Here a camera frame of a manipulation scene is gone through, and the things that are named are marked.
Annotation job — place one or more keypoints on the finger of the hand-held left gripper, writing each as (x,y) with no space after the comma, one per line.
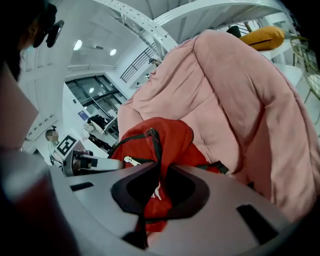
(107,163)

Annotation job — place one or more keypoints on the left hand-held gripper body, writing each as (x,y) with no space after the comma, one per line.
(68,146)

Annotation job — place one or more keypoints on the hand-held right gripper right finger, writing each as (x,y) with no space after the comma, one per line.
(220,225)

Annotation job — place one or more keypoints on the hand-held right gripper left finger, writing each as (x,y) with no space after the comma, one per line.
(100,200)

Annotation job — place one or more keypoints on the red backpack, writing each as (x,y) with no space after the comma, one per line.
(172,140)

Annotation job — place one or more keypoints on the pink bean bag seat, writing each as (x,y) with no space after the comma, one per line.
(225,87)

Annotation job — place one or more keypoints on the black-framed glass door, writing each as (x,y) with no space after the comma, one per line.
(96,95)

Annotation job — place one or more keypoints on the person's pale pink shirt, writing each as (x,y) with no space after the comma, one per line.
(15,112)

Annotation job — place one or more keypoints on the round ceiling light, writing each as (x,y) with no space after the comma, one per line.
(113,52)
(77,45)

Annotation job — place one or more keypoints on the black balcony railing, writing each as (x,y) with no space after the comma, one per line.
(136,65)

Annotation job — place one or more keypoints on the white perforated beam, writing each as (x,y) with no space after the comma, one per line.
(150,27)

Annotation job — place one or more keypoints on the white mezzanine platform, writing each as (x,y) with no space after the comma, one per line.
(212,15)

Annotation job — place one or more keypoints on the yellow cushion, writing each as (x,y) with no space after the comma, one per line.
(265,37)

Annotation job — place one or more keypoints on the blue wall sign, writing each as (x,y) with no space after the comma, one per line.
(83,115)

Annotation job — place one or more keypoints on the black head-mounted camera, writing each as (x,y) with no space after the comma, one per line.
(53,33)

